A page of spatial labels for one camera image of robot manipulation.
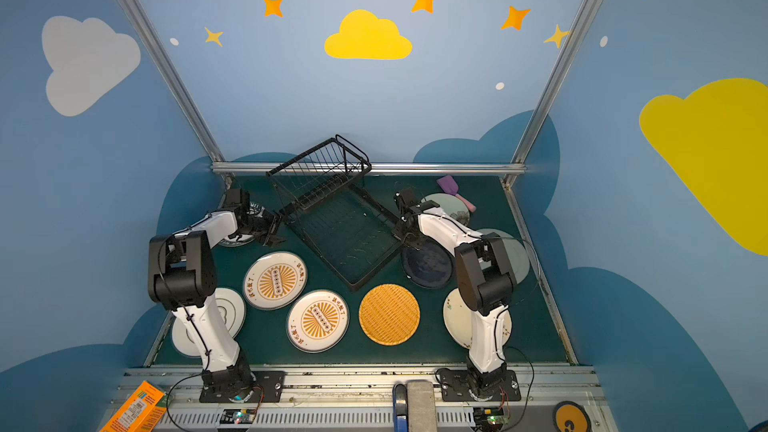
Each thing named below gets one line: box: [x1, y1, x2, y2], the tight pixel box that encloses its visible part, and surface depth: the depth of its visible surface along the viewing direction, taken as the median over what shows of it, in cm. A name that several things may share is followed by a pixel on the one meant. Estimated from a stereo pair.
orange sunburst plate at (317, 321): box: [286, 289, 350, 354], surface depth 86 cm
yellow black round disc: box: [553, 400, 592, 432], surface depth 73 cm
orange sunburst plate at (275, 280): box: [243, 251, 308, 311], surface depth 95 cm
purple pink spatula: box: [436, 175, 477, 213], surface depth 121 cm
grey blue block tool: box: [392, 380, 437, 432], surface depth 70 cm
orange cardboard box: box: [99, 380, 167, 432], surface depth 69 cm
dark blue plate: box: [401, 236, 453, 289], surface depth 98 cm
